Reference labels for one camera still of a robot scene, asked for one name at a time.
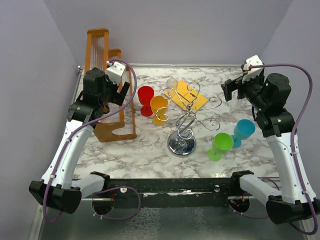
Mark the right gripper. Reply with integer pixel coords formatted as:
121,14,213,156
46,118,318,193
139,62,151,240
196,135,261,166
221,70,268,111

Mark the red plastic wine glass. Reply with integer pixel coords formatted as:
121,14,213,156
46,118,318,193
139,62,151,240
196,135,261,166
137,86,154,117

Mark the blue plastic wine glass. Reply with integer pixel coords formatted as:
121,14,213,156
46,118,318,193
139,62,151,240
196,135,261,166
231,119,256,148

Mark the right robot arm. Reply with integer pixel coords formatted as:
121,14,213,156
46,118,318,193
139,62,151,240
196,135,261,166
221,73,320,225

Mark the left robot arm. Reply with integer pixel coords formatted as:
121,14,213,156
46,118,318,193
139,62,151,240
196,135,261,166
28,62,131,214

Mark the clear wine glass right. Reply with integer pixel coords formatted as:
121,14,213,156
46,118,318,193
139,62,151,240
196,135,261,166
229,91,247,111

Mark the wooden dish rack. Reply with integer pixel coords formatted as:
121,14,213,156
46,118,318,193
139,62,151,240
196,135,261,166
84,28,137,143

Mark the yellow plastic wine glass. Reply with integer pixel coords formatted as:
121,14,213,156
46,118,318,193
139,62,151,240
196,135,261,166
150,95,168,126

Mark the clear wine glass by book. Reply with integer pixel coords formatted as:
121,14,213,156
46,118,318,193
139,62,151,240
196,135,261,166
165,78,178,99

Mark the green plastic wine glass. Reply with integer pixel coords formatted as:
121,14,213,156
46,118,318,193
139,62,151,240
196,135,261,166
207,132,234,162

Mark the chrome wine glass rack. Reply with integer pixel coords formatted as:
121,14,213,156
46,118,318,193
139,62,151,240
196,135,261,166
161,81,222,158

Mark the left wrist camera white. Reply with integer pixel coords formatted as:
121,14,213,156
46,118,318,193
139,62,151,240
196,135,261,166
105,60,126,86

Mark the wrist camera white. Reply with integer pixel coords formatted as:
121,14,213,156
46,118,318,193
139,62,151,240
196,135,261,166
105,60,126,86
241,55,263,84

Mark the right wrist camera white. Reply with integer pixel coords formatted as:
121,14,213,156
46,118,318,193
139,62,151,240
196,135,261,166
241,55,263,84

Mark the black mounting rail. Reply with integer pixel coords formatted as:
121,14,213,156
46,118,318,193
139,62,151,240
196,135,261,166
82,176,261,209

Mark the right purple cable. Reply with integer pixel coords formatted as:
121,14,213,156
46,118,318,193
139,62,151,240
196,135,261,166
232,63,318,236

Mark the purple cable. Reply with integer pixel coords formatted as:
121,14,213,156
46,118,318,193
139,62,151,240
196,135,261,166
43,58,141,223
232,63,318,236

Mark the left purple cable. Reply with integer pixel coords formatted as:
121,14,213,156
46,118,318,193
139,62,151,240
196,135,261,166
43,58,141,223

